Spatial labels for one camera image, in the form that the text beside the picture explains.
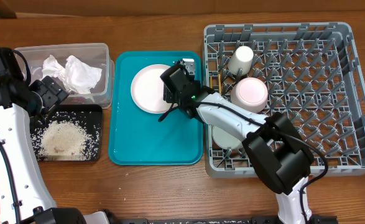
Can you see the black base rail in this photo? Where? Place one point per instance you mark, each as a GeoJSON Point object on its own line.
{"type": "Point", "coordinates": [252, 220]}

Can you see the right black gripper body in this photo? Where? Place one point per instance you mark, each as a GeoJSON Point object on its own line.
{"type": "Point", "coordinates": [174, 97]}

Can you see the clear plastic bin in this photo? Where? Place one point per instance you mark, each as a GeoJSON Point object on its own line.
{"type": "Point", "coordinates": [93, 54]}

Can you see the cream cup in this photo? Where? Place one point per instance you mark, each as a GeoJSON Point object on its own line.
{"type": "Point", "coordinates": [241, 59]}

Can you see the teal serving tray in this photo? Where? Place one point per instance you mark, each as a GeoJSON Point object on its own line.
{"type": "Point", "coordinates": [136, 137]}

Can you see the cardboard backdrop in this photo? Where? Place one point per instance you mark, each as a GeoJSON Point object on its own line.
{"type": "Point", "coordinates": [85, 8]}

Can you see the white bowl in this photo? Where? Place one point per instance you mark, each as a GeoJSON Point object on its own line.
{"type": "Point", "coordinates": [224, 140]}

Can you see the grey dish rack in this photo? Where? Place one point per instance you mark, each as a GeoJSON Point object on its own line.
{"type": "Point", "coordinates": [313, 76]}

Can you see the pink small bowl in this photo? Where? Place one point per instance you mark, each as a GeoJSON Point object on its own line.
{"type": "Point", "coordinates": [250, 94]}

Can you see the red snack wrapper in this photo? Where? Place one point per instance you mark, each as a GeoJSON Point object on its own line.
{"type": "Point", "coordinates": [74, 99]}

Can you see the white rice pile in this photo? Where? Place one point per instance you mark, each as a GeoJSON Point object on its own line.
{"type": "Point", "coordinates": [64, 140]}

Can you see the pink plate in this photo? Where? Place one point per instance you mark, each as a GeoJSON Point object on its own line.
{"type": "Point", "coordinates": [147, 89]}

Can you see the white napkin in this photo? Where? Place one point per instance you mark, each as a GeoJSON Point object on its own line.
{"type": "Point", "coordinates": [76, 75]}

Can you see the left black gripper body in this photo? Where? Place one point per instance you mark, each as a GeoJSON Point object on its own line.
{"type": "Point", "coordinates": [51, 95]}

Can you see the black plastic tray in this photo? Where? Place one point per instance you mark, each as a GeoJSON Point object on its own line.
{"type": "Point", "coordinates": [95, 118]}

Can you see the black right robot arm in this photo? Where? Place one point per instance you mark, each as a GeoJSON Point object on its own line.
{"type": "Point", "coordinates": [278, 154]}

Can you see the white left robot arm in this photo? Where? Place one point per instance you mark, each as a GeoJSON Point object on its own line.
{"type": "Point", "coordinates": [24, 197]}

